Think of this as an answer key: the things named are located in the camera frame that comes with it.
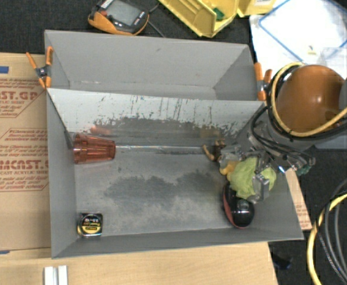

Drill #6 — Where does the black and red round thing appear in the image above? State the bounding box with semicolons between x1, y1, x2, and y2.
222;182;256;229

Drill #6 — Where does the grey metal bin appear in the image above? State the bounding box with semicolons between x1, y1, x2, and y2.
44;30;305;259

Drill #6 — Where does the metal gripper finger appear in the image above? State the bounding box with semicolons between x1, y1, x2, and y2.
219;145;246;164
251;172;272;204

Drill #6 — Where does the black and yellow tape measure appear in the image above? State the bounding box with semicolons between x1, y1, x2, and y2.
77;213;104;239

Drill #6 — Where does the brown and yellow toy figure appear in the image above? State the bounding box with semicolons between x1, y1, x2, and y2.
202;139;227;162

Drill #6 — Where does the orange clear plastic cup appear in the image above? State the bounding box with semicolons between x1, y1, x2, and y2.
72;133;116;165

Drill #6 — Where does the yellow toy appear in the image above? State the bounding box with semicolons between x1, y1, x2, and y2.
219;160;238;181

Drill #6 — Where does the brown cardboard board red print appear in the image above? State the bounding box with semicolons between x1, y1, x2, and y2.
0;51;313;257

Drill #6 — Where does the yellow-green cloth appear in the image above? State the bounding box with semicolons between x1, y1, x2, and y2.
230;156;277;200

